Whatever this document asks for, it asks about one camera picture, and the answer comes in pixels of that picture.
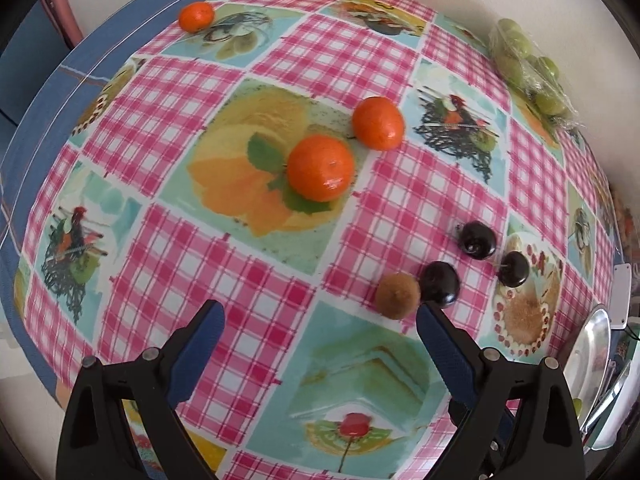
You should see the orange tangerine upper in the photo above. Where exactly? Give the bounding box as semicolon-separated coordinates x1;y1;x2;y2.
352;96;406;151

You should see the brown round longan fruit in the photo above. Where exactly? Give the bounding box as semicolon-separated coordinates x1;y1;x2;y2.
373;273;420;320

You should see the white plastic box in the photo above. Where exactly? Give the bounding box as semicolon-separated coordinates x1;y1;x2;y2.
608;263;632;330

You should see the large orange tangerine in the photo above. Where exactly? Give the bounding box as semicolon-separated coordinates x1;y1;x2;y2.
285;134;356;203

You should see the bag of green fruits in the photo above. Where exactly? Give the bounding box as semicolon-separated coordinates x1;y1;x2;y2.
488;18;580;130

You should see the blue cloth under tablecloth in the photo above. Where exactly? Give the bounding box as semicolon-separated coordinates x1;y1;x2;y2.
1;0;195;394

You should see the round steel tray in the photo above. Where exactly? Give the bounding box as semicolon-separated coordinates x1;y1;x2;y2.
563;304;611;430

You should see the small orange tangerine far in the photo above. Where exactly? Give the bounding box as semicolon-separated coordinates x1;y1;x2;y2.
178;1;215;34

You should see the dark plum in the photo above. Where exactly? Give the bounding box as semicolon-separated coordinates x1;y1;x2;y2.
497;250;529;288
458;220;497;260
419;261;461;309

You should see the pink checkered fruit tablecloth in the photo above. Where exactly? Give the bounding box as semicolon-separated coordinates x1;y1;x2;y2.
13;0;615;479

